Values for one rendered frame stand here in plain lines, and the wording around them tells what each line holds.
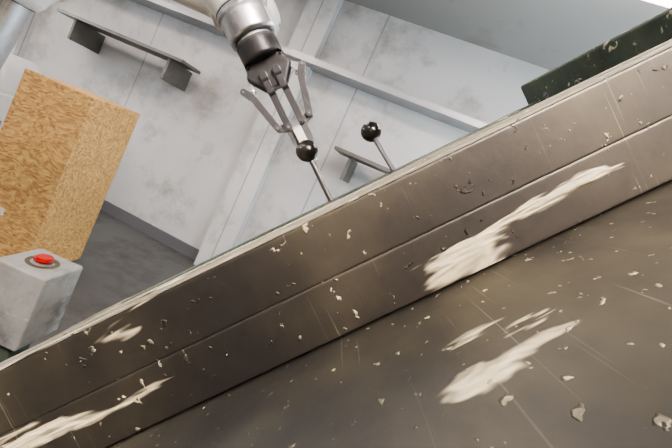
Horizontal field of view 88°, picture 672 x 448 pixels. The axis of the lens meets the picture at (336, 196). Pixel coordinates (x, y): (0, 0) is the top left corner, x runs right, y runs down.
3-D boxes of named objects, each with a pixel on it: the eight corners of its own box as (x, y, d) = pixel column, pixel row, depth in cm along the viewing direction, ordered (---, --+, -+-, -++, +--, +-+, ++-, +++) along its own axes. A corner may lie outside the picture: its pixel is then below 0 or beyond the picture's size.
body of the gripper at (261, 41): (279, 39, 65) (301, 84, 66) (239, 59, 66) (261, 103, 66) (272, 20, 58) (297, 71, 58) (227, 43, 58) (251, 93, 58)
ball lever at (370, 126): (390, 189, 61) (359, 134, 67) (410, 180, 60) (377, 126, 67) (388, 180, 57) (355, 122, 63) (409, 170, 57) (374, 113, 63)
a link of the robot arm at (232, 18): (226, 34, 66) (239, 62, 66) (208, 10, 57) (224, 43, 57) (268, 12, 66) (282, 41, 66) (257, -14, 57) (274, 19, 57)
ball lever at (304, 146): (326, 215, 62) (293, 146, 61) (345, 205, 61) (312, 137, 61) (326, 217, 58) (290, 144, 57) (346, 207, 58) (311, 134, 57)
